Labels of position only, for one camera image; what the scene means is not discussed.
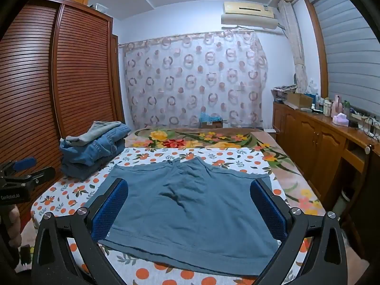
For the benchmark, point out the circle print sheer curtain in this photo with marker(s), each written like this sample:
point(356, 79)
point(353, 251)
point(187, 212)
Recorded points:
point(193, 80)

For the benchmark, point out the wooden window frame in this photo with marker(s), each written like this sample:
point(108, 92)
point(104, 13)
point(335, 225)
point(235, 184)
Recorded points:
point(316, 35)

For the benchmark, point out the open cardboard box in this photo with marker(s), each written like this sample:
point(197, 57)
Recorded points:
point(299, 99)

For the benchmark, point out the floral blanket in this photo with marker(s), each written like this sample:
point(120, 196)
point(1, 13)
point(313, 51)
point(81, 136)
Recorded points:
point(178, 138)

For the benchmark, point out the dark blue folded pants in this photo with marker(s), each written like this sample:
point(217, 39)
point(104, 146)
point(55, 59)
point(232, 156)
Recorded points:
point(83, 170)

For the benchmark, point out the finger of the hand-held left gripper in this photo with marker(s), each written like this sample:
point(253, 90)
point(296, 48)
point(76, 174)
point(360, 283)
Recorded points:
point(25, 164)
point(41, 174)

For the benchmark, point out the clear plastic box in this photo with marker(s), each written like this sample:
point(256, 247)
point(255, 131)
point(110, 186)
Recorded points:
point(101, 7)

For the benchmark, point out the pink tissue box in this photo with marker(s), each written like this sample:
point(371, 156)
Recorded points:
point(340, 119)

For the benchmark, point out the orange print bed sheet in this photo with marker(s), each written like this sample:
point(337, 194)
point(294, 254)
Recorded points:
point(74, 190)

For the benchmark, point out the blue plastic bag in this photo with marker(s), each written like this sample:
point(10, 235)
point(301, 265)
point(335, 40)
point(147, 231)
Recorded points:
point(209, 117)

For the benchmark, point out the dark wooden chair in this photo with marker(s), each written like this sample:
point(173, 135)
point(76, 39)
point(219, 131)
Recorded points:
point(365, 184)

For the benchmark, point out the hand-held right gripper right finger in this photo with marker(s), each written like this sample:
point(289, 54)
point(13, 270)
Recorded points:
point(268, 213)

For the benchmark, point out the white air conditioner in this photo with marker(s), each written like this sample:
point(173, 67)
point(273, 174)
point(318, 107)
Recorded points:
point(249, 12)

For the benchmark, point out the wooden louvered wardrobe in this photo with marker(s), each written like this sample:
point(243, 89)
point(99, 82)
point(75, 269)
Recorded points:
point(83, 65)

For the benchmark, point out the beige tied curtain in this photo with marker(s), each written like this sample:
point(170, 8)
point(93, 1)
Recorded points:
point(297, 50)

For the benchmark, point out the person's left hand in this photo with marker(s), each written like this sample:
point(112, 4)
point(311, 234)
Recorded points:
point(14, 225)

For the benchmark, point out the white jar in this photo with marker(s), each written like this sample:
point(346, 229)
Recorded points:
point(327, 107)

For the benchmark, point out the green lid bottle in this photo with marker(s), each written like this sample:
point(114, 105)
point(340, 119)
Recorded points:
point(346, 108)

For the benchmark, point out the blue denim folded jeans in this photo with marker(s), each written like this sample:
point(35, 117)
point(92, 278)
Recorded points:
point(89, 151)

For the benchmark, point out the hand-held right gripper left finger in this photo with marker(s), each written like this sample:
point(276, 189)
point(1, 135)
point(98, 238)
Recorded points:
point(109, 210)

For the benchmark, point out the grey patterned basket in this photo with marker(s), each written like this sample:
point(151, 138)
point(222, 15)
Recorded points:
point(283, 90)

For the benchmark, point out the grey folded pants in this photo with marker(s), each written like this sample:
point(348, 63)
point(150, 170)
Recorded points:
point(80, 139)

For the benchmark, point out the pink bottle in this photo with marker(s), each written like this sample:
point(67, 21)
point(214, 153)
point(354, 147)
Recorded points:
point(337, 105)

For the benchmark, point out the grey window blind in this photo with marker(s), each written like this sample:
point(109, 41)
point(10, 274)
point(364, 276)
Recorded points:
point(347, 50)

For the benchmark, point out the wooden sideboard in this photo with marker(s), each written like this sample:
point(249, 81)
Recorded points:
point(311, 142)

